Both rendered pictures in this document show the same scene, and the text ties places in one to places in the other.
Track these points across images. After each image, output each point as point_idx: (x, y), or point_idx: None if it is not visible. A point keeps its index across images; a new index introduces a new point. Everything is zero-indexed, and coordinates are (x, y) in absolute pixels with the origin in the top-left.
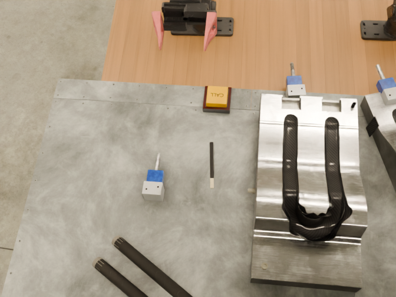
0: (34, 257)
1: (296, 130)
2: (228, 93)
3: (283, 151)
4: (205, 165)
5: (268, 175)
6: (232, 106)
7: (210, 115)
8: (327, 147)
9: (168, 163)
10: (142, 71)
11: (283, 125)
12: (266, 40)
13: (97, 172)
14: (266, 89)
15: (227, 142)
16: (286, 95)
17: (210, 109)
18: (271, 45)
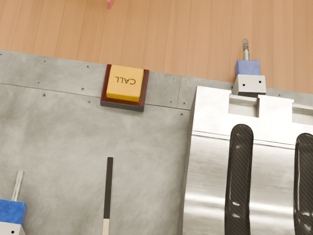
0: None
1: (250, 151)
2: (143, 80)
3: (227, 184)
4: (98, 196)
5: (201, 226)
6: (148, 100)
7: (112, 113)
8: (298, 183)
9: (36, 188)
10: (9, 31)
11: (230, 142)
12: (207, 0)
13: None
14: (202, 77)
15: (136, 159)
16: (234, 90)
17: (113, 102)
18: (215, 9)
